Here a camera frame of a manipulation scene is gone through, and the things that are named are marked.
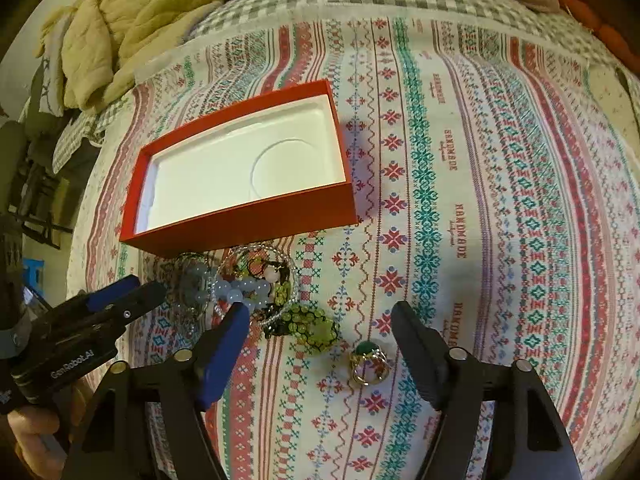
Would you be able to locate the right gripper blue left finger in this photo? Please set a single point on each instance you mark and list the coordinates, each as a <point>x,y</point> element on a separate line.
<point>217,352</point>

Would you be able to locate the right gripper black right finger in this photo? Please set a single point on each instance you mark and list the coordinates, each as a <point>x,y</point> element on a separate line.
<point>424,352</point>

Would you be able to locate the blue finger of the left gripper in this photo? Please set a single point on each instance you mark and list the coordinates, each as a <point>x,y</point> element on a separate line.
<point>100,299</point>

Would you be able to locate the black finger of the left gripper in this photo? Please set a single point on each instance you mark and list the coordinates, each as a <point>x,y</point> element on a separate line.
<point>72,316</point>

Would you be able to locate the pink bead gold pendant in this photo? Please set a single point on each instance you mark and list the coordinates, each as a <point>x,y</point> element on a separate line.
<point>259,266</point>

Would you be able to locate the red jewelry box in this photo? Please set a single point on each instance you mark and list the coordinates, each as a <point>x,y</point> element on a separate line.
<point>267,167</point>

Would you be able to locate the left hand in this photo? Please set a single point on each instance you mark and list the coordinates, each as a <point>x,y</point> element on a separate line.
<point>30,424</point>

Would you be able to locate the blue plastic object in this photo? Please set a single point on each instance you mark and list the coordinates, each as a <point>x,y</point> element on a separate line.
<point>33,273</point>

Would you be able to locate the dark folding chair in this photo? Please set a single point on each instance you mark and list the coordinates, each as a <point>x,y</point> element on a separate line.
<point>27,188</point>

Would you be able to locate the patterned handmade cloth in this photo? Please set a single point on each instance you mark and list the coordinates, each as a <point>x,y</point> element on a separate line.
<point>493,194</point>

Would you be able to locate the yellow beige blanket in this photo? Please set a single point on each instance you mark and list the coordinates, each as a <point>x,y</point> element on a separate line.
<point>91,49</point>

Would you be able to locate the grey checked bedsheet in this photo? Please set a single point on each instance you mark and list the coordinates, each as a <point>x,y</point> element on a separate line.
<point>540,18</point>

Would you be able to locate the orange red knitted item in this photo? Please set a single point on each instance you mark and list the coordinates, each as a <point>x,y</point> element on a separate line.
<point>612,24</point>

